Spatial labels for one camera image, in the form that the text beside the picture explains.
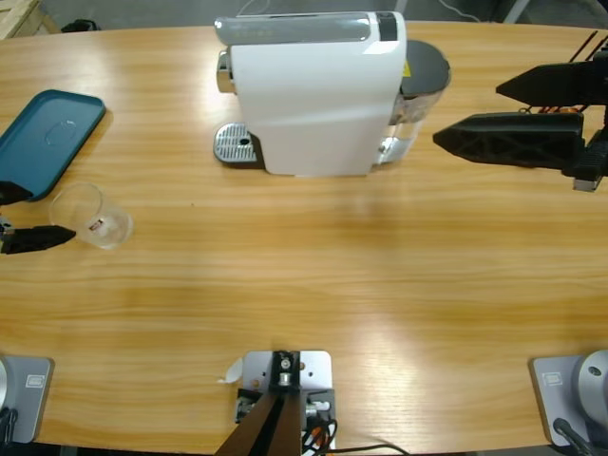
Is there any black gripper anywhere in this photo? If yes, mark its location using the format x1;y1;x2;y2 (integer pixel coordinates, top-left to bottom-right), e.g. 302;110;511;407
0;180;77;257
431;59;608;192

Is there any clear drinking glass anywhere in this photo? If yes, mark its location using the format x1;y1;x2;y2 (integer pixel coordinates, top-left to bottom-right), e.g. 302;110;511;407
47;181;135;251

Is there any white capsule coffee machine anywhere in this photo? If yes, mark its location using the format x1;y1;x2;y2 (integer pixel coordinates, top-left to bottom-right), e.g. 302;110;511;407
212;9;409;180

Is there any teal plastic tray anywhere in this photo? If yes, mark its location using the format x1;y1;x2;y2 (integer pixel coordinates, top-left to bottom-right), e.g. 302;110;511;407
0;88;107;203

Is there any wooden pallet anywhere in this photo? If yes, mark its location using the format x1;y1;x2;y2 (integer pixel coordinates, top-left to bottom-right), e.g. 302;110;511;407
0;0;63;42

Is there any black floor object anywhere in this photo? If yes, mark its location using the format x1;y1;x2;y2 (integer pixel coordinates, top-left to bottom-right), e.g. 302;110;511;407
61;18;104;33

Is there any white tape piece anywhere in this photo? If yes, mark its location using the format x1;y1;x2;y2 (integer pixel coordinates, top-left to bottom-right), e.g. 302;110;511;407
217;358;244;385

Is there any white metal frame leg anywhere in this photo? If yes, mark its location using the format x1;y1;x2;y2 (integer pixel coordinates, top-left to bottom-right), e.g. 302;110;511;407
502;0;532;24

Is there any white string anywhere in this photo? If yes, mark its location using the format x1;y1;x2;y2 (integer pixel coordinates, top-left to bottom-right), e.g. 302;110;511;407
439;0;481;23

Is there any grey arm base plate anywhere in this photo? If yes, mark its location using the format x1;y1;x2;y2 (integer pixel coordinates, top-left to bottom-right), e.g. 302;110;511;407
530;355;590;447
0;355;55;444

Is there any thick black cable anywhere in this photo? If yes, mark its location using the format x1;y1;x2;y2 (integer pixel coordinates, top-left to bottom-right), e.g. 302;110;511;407
553;417;595;456
0;407;19;446

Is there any white camera mount dark post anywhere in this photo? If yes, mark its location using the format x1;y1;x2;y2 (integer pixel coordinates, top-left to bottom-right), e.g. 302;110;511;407
216;350;337;456

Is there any orange cable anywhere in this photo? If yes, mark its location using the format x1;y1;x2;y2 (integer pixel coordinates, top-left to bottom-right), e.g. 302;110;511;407
303;423;334;450

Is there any thin black mount cable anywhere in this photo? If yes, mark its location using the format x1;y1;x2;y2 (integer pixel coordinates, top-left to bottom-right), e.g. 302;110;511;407
332;443;410;456

